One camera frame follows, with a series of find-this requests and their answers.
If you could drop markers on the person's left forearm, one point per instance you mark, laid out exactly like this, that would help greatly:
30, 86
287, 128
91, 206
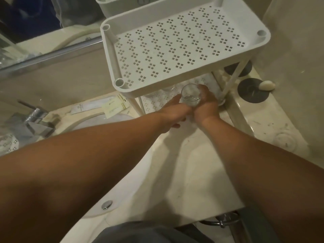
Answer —
76, 174

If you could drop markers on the clear drinking glass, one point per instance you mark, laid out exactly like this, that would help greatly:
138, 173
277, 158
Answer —
190, 94

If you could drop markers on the white oval soap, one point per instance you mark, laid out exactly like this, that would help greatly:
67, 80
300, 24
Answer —
266, 85

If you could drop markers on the person's right fingers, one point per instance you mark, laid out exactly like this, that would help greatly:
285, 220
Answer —
204, 92

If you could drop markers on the white plastic shelf rack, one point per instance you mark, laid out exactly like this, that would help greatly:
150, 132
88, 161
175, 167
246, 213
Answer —
177, 48

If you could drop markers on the chrome sink overflow cap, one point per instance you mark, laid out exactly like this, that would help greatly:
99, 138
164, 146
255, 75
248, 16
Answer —
106, 205

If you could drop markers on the person's right hand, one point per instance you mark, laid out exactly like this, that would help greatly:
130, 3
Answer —
206, 108

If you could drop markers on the black round coaster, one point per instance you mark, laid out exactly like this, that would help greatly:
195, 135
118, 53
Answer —
243, 69
250, 92

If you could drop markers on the white sink basin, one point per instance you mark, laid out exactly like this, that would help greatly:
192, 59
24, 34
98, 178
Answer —
131, 179

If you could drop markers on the person's left thumb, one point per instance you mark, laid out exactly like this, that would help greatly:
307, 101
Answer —
177, 99

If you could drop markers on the white sachet packet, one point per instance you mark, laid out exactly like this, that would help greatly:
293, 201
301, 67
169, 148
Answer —
86, 106

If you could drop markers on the person's left hand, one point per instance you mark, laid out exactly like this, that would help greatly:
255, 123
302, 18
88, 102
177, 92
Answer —
174, 111

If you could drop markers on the pale yellow sachet packet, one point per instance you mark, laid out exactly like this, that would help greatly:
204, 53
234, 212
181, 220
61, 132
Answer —
115, 106

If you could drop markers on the person's right forearm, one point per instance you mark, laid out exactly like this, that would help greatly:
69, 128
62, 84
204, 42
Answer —
265, 174

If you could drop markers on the chrome sink faucet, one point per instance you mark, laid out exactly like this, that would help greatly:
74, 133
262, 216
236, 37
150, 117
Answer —
38, 118

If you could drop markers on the wall mirror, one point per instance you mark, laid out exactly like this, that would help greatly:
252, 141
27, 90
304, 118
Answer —
38, 20

